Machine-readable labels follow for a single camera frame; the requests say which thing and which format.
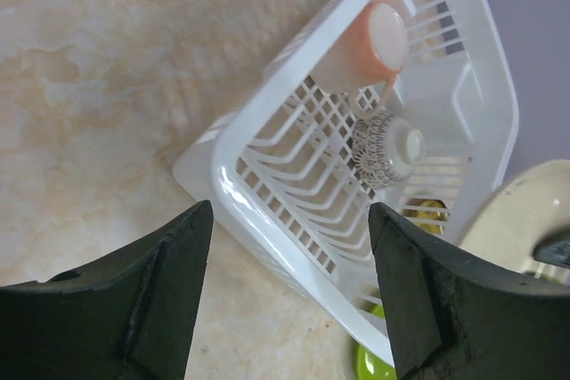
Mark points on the white patterned small bowl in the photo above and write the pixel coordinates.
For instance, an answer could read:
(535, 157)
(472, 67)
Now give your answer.
(386, 149)

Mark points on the green plate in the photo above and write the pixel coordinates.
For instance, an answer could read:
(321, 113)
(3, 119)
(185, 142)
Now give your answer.
(365, 364)

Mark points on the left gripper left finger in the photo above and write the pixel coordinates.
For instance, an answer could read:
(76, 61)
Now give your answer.
(127, 315)

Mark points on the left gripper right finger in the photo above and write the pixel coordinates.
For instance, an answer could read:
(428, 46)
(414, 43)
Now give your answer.
(453, 315)

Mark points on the black and yellow plate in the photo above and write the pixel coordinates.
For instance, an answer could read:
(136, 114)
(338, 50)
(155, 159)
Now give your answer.
(428, 214)

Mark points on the cream plate with black marks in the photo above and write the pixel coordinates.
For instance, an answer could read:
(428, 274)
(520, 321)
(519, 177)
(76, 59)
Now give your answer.
(516, 218)

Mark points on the white plastic dish rack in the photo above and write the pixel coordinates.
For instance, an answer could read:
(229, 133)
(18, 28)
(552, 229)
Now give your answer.
(292, 175)

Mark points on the pink ceramic mug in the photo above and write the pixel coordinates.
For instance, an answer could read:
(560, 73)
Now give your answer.
(373, 49)

